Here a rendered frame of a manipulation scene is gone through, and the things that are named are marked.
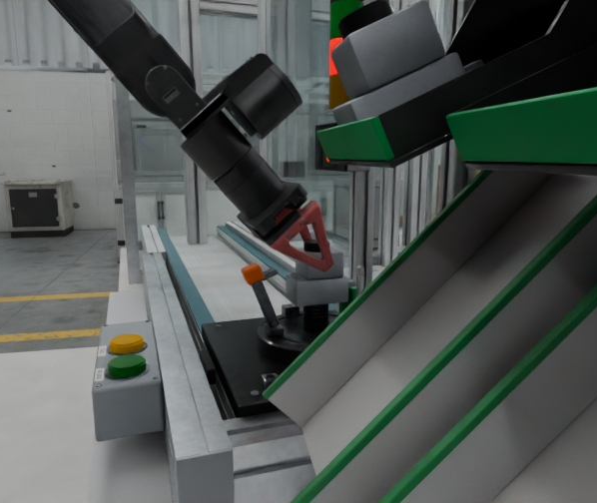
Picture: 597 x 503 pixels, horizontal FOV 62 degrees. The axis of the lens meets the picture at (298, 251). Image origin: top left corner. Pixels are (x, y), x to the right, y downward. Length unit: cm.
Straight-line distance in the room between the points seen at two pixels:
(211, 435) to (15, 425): 35
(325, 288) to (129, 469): 29
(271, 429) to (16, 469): 31
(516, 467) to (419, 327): 13
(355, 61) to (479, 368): 17
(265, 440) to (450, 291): 20
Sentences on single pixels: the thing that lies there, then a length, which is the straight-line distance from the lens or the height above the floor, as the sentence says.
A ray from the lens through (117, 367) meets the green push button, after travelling 58.
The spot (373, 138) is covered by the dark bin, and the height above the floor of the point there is 120.
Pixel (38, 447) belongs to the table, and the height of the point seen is 86.
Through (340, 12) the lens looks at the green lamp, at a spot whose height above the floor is 139.
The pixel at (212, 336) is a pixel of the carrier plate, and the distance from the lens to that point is 64.
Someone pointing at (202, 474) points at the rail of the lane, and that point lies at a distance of 44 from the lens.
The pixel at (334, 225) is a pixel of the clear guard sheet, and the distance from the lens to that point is 90.
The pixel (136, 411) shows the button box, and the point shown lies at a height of 93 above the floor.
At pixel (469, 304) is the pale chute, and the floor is 110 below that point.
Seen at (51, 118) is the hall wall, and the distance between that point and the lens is 888.
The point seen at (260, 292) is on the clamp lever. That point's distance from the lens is 56.
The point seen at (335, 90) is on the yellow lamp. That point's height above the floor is 129.
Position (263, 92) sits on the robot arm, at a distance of 52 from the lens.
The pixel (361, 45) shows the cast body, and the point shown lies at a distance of 27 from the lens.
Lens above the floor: 119
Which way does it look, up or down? 11 degrees down
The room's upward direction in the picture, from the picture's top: straight up
